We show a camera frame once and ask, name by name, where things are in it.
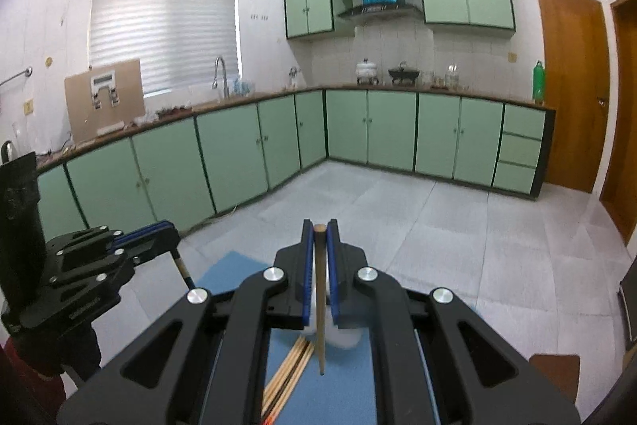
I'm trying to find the brown wooden door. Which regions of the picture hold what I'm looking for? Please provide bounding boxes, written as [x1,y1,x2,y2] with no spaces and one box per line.
[535,0,612,194]
[598,0,637,247]

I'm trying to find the clear plastic jug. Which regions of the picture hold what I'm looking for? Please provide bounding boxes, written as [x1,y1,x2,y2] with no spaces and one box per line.
[10,121,27,153]

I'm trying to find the white cooking pot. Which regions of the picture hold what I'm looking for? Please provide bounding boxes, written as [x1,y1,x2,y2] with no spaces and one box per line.
[356,59,380,86]

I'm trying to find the glass jars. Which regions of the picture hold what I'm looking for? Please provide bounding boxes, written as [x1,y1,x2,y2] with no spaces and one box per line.
[430,65,461,90]

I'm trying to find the green plastic bottle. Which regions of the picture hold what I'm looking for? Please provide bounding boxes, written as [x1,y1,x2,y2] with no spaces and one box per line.
[531,60,547,103]

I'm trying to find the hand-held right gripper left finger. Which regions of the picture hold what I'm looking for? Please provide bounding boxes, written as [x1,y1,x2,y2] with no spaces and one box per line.
[56,218,317,425]

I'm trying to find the metal towel bar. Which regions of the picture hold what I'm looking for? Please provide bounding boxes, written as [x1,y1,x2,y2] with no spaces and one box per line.
[0,67,33,87]

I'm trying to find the blue mat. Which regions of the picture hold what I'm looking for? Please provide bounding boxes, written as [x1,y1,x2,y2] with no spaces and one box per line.
[193,250,380,425]

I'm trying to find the person's left forearm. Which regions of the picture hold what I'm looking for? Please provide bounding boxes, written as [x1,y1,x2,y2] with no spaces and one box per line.
[0,338,68,425]

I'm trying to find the white window blind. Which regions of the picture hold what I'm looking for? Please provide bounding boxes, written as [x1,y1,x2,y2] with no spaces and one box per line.
[88,0,240,100]

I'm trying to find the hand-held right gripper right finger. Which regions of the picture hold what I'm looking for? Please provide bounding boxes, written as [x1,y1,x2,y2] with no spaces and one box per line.
[326,218,583,425]

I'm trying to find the brown cardboard piece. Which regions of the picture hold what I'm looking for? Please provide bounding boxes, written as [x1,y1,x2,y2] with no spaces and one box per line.
[530,354,580,406]

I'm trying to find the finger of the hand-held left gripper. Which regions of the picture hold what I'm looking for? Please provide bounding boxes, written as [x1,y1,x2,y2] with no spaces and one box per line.
[46,219,174,257]
[49,228,181,291]

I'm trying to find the crumpled cloths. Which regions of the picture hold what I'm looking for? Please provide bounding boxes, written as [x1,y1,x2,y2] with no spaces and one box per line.
[132,106,192,124]

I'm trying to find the green base cabinet run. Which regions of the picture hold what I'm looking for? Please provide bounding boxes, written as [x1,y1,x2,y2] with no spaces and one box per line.
[35,87,557,247]

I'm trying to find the steel kitchen faucet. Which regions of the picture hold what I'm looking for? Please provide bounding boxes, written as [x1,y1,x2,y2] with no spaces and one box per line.
[213,55,231,100]

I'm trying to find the black wok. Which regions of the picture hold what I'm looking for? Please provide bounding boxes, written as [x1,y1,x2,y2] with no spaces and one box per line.
[388,63,419,86]

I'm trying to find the light wooden chopstick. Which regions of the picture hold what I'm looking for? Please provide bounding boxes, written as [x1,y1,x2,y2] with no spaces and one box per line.
[313,222,329,377]

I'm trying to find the black cabinet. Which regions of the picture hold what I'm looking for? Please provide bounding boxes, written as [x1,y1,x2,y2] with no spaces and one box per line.
[617,256,637,346]

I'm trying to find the brown cardboard board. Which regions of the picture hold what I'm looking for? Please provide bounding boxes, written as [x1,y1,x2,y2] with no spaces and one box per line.
[64,59,147,142]

